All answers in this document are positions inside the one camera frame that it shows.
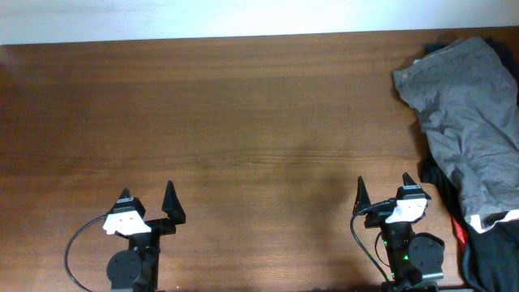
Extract grey shorts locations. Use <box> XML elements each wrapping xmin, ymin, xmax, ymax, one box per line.
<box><xmin>392</xmin><ymin>36</ymin><xmax>518</xmax><ymax>234</ymax></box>

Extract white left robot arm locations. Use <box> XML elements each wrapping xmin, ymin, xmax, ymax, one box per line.
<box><xmin>103</xmin><ymin>181</ymin><xmax>186</xmax><ymax>292</ymax></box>

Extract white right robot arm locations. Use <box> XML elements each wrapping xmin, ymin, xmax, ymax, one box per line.
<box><xmin>350</xmin><ymin>173</ymin><xmax>445</xmax><ymax>291</ymax></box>

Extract red garment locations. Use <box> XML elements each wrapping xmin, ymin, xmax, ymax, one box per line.
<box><xmin>451</xmin><ymin>215</ymin><xmax>468</xmax><ymax>247</ymax></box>

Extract black garment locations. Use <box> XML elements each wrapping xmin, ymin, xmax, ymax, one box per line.
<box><xmin>419</xmin><ymin>154</ymin><xmax>518</xmax><ymax>292</ymax></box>

